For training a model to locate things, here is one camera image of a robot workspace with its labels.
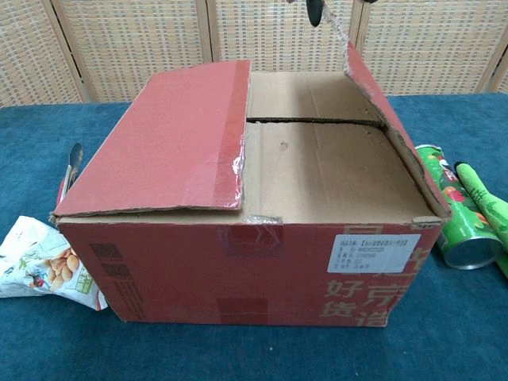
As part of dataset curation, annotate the green chips can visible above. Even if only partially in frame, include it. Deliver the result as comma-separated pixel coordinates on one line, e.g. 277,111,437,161
414,143,505,271

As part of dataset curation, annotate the woven wooden folding screen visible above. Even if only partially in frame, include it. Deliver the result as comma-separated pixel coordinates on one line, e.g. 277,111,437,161
0,0,508,109

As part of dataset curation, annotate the white snack bag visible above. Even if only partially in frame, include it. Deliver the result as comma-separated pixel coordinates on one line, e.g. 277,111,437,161
0,214,109,311

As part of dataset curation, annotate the red cardboard box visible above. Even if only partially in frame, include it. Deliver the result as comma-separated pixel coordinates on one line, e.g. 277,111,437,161
49,2,453,329

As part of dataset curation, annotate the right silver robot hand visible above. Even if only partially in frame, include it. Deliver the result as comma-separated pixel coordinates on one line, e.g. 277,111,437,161
303,0,378,28

